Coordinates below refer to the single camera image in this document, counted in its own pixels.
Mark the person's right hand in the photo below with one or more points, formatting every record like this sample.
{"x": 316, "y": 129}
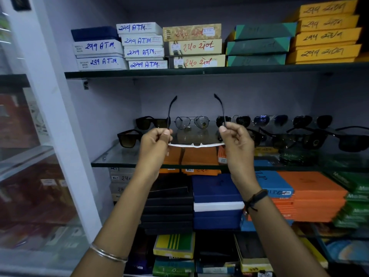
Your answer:
{"x": 240, "y": 158}

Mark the person's left hand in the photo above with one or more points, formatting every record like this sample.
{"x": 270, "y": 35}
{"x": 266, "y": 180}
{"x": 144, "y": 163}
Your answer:
{"x": 151, "y": 152}

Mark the person's right thumb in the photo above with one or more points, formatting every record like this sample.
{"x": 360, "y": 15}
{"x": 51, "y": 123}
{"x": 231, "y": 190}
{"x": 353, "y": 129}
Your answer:
{"x": 224, "y": 133}

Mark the person's left thumb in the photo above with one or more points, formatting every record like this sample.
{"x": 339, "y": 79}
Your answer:
{"x": 166, "y": 139}

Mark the white-front eyeglasses with black temples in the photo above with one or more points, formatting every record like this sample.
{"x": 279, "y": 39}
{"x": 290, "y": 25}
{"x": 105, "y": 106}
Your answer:
{"x": 196, "y": 145}

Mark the person's right forearm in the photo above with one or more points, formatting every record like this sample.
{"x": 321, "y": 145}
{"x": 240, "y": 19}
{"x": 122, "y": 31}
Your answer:
{"x": 276, "y": 239}

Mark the person's left forearm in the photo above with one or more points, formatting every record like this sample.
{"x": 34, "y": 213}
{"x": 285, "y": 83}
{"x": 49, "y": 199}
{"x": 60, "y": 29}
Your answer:
{"x": 121, "y": 225}

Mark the orange flat box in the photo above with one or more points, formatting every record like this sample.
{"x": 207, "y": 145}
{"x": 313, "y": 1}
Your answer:
{"x": 173, "y": 158}
{"x": 200, "y": 158}

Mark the small orange box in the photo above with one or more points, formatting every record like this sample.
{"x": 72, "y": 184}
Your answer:
{"x": 222, "y": 155}

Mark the black lens aviator sunglasses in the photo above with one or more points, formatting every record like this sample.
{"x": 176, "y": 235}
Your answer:
{"x": 243, "y": 121}

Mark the clear lens aviator glasses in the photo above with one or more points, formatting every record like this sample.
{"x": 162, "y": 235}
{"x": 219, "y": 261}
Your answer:
{"x": 201, "y": 122}

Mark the black square sunglasses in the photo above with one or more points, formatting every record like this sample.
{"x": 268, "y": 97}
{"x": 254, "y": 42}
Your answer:
{"x": 147, "y": 123}

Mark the black wayfarer sunglasses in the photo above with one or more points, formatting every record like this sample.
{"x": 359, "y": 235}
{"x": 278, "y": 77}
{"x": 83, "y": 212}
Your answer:
{"x": 353, "y": 142}
{"x": 256, "y": 137}
{"x": 314, "y": 140}
{"x": 284, "y": 140}

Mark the brown square sunglasses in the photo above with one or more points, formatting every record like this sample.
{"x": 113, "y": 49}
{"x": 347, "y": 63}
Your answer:
{"x": 128, "y": 139}

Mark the blue mirrored aviator sunglasses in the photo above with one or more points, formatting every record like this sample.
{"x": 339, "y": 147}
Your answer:
{"x": 261, "y": 120}

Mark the clear glass shelf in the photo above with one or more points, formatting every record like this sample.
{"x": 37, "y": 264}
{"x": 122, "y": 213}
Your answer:
{"x": 121, "y": 158}

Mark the stack of white boxes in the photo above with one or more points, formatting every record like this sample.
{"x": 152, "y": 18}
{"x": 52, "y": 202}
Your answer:
{"x": 121, "y": 178}

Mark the dark glass shelf board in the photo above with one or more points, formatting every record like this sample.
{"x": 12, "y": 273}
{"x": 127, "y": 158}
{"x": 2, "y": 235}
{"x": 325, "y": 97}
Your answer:
{"x": 201, "y": 71}

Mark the blue box with white band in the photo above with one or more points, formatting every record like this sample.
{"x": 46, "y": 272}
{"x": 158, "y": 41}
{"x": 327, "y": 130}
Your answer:
{"x": 216, "y": 199}

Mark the stack of black boxes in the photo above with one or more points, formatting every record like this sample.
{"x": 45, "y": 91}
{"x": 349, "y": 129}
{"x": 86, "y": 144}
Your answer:
{"x": 170, "y": 207}

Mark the light blue box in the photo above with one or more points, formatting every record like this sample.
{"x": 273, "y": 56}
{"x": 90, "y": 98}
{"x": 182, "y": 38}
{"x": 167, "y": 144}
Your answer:
{"x": 274, "y": 183}

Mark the black thread wristband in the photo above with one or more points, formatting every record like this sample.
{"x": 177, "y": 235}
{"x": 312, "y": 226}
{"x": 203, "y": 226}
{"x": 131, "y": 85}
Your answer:
{"x": 255, "y": 198}

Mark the beige patterned box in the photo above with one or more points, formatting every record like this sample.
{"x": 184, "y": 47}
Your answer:
{"x": 196, "y": 47}
{"x": 197, "y": 61}
{"x": 191, "y": 32}

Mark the narrow white handwritten box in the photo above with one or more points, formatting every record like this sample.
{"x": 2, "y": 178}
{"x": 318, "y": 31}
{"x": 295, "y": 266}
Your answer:
{"x": 138, "y": 28}
{"x": 141, "y": 40}
{"x": 148, "y": 65}
{"x": 144, "y": 52}

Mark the teal and yellow box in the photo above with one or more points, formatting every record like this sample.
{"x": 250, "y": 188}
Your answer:
{"x": 263, "y": 31}
{"x": 256, "y": 60}
{"x": 258, "y": 46}

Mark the wide white labelled box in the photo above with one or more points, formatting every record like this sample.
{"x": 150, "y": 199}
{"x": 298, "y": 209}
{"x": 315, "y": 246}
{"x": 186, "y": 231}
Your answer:
{"x": 102, "y": 63}
{"x": 98, "y": 47}

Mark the dark round aviator sunglasses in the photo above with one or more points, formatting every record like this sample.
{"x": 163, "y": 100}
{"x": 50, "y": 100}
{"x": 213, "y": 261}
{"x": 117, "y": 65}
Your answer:
{"x": 324, "y": 121}

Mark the yellow green striped box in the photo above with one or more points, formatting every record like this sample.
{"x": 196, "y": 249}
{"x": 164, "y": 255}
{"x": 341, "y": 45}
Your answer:
{"x": 174, "y": 245}

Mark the stack of orange boxes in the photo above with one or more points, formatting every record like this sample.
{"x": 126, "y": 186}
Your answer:
{"x": 314, "y": 196}

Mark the black and yellow box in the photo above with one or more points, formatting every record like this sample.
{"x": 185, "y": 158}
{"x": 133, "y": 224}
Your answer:
{"x": 250, "y": 253}

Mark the yellow handwritten box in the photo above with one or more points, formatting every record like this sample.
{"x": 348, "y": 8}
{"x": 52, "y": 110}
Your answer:
{"x": 325, "y": 8}
{"x": 325, "y": 37}
{"x": 328, "y": 23}
{"x": 323, "y": 53}

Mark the dark blue box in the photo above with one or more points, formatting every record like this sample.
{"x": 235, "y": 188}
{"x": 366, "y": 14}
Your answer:
{"x": 95, "y": 33}

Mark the silver bangle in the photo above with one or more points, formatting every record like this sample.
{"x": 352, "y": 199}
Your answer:
{"x": 108, "y": 254}

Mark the glass cabinet door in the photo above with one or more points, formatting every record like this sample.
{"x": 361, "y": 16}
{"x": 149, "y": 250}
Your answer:
{"x": 31, "y": 199}

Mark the stack of green boxes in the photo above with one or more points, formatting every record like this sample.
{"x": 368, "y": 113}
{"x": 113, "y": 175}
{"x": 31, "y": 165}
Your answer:
{"x": 354, "y": 204}

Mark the thin yellow box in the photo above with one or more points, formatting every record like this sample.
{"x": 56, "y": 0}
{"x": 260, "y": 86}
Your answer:
{"x": 315, "y": 253}

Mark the blue flat box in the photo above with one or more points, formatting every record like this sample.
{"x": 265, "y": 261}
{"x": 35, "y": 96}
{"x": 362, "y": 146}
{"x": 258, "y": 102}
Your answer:
{"x": 348, "y": 250}

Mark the metal shelf bracket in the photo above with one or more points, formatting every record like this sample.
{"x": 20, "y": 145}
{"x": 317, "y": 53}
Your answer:
{"x": 86, "y": 85}

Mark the white cabinet frame post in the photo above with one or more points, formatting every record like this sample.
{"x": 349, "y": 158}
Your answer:
{"x": 52, "y": 98}

